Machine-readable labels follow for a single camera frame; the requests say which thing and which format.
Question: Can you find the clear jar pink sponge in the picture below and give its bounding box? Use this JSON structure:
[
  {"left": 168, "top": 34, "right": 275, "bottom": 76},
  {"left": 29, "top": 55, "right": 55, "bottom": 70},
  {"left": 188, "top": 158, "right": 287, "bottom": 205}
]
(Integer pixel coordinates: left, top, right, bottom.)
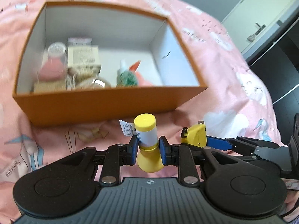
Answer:
[{"left": 37, "top": 42, "right": 67, "bottom": 81}]

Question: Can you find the yellow cap bottle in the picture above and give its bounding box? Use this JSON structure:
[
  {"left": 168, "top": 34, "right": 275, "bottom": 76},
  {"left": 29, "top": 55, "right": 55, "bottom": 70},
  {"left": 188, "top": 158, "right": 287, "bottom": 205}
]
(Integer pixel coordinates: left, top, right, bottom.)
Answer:
[{"left": 134, "top": 113, "right": 164, "bottom": 173}]

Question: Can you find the white paper box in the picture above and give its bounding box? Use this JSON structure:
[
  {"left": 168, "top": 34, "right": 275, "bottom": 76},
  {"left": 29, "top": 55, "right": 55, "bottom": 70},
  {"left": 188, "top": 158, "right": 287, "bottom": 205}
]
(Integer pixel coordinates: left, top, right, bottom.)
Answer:
[{"left": 67, "top": 46, "right": 101, "bottom": 68}]

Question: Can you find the yellow tape measure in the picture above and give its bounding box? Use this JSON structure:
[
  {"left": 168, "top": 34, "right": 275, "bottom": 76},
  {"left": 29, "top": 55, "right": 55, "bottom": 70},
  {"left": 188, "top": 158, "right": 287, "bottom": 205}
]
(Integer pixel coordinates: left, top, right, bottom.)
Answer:
[{"left": 180, "top": 120, "right": 207, "bottom": 148}]

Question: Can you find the hanging pouch on handle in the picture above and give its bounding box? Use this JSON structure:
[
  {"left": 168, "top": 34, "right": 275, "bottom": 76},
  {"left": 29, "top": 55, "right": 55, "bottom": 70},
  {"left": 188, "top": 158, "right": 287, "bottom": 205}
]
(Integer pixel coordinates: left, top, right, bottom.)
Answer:
[{"left": 247, "top": 33, "right": 256, "bottom": 43}]

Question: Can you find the gold square box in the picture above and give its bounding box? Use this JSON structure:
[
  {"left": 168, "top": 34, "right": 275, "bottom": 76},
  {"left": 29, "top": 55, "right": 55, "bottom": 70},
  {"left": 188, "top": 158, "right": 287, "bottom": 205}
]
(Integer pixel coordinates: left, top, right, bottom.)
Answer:
[{"left": 33, "top": 80, "right": 66, "bottom": 93}]

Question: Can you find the orange cardboard box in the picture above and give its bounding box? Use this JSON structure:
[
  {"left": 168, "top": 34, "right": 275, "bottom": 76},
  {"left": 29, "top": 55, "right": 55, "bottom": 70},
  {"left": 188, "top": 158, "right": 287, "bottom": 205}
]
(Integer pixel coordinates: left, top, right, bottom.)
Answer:
[{"left": 13, "top": 1, "right": 207, "bottom": 126}]

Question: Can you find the pink white tin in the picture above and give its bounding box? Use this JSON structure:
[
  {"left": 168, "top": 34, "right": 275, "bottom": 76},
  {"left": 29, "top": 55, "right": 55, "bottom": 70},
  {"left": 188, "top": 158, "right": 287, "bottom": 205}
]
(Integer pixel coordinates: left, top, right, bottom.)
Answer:
[{"left": 67, "top": 37, "right": 92, "bottom": 46}]

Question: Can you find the white door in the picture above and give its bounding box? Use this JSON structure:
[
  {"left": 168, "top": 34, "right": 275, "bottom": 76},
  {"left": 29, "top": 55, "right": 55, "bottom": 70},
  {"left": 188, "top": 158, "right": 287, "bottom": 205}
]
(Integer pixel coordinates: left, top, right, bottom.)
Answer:
[{"left": 221, "top": 0, "right": 296, "bottom": 55}]

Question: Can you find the green spray bottle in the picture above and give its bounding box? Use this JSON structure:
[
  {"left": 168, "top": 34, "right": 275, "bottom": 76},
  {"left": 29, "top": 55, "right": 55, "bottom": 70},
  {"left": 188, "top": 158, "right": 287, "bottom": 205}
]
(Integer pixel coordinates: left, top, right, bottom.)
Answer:
[{"left": 117, "top": 60, "right": 141, "bottom": 87}]

